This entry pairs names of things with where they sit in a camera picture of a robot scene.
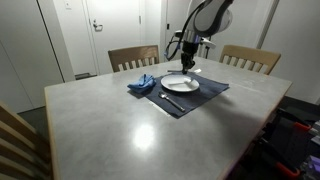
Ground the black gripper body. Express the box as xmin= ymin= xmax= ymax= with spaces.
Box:
xmin=181 ymin=41 xmax=198 ymax=63

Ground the white round plate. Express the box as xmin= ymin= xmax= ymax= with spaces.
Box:
xmin=160 ymin=74 xmax=200 ymax=93

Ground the dark blue fabric placemat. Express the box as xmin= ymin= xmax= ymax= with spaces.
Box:
xmin=143 ymin=68 xmax=230 ymax=119

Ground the narrow white door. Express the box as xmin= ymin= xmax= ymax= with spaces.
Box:
xmin=164 ymin=0 xmax=192 ymax=63

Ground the crumpled blue cloth napkin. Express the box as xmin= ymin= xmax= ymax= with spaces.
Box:
xmin=126 ymin=73 xmax=157 ymax=95

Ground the wooden slat-back chair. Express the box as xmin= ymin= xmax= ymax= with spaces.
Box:
xmin=107 ymin=44 xmax=161 ymax=74
xmin=218 ymin=44 xmax=282 ymax=76
xmin=0 ymin=101 xmax=54 ymax=180

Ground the white slanted pole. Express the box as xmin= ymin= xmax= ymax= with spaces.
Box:
xmin=255 ymin=0 xmax=280 ymax=50

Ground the purple object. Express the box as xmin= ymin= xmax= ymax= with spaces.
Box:
xmin=305 ymin=154 xmax=320 ymax=173

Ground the white closet door panel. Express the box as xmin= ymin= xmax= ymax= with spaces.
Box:
xmin=0 ymin=0 xmax=64 ymax=114

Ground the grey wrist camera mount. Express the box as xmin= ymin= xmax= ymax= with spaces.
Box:
xmin=173 ymin=29 xmax=217 ymax=47

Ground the silver door lever handle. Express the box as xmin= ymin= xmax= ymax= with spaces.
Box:
xmin=92 ymin=19 xmax=104 ymax=33

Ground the black metal cart frame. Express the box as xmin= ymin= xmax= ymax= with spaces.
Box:
xmin=229 ymin=106 xmax=320 ymax=180

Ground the red clamp handle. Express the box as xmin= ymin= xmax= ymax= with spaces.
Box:
xmin=275 ymin=161 xmax=302 ymax=178
xmin=293 ymin=121 xmax=313 ymax=133

